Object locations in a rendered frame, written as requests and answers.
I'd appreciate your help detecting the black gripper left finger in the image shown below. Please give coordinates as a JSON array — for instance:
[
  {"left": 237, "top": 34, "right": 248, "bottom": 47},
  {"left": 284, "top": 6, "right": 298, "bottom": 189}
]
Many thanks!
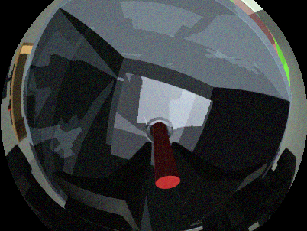
[{"left": 52, "top": 142, "right": 153, "bottom": 230}]

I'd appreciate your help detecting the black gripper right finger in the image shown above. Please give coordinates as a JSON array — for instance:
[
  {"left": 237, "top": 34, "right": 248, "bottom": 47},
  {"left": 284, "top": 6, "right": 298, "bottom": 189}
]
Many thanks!
[{"left": 172, "top": 142, "right": 267, "bottom": 226}]

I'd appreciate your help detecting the dark red peg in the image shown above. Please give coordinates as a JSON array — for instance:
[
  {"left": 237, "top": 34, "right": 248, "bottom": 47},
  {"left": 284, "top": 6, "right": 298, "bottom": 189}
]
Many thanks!
[{"left": 153, "top": 122, "right": 180, "bottom": 189}]

